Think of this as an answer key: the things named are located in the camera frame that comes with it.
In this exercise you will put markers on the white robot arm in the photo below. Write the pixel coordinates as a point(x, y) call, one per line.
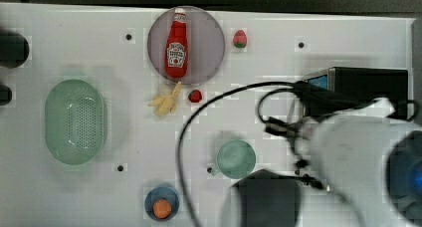
point(371, 162)

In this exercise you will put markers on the small red strawberry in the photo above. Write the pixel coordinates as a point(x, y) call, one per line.
point(195, 96)

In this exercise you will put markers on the green mug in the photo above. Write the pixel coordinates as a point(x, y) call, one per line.
point(235, 159)

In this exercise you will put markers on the grey round plate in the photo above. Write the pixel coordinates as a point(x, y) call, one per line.
point(206, 45)

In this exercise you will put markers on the red ketchup bottle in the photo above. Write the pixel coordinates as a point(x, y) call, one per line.
point(176, 49)

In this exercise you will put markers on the large pink strawberry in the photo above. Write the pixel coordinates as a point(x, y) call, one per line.
point(240, 39)

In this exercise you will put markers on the small blue bowl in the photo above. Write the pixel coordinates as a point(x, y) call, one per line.
point(166, 192)

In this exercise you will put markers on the orange ball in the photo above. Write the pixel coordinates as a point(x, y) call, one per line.
point(161, 209)

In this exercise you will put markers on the green perforated colander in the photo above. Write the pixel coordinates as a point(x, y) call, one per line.
point(75, 122)

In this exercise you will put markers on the black cylinder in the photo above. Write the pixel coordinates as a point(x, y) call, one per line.
point(14, 49)

